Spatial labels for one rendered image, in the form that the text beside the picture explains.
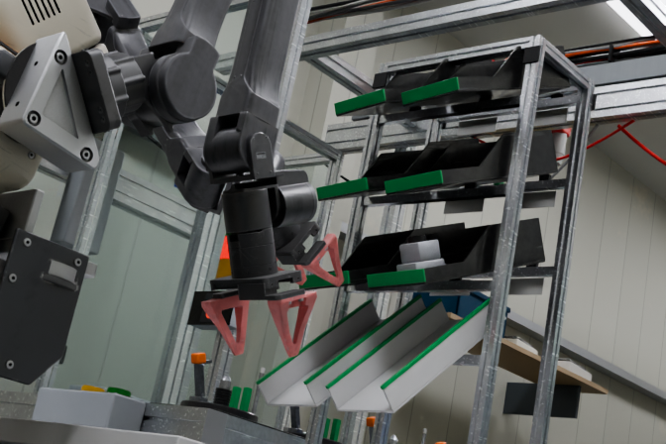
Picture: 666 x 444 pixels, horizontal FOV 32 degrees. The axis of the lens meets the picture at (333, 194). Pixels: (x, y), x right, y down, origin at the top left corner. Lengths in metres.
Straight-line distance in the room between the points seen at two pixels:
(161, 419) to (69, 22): 0.76
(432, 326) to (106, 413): 0.55
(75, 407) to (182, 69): 0.83
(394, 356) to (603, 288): 7.64
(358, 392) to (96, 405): 0.43
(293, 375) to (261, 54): 0.67
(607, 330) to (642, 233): 1.04
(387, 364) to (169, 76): 0.73
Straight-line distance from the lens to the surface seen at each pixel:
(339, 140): 3.61
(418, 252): 1.75
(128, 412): 1.92
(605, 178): 9.58
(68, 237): 3.08
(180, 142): 1.70
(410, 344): 1.87
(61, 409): 2.00
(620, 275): 9.71
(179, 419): 1.88
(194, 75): 1.30
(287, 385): 1.89
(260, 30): 1.43
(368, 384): 1.81
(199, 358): 2.03
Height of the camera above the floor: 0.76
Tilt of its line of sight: 18 degrees up
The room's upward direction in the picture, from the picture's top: 12 degrees clockwise
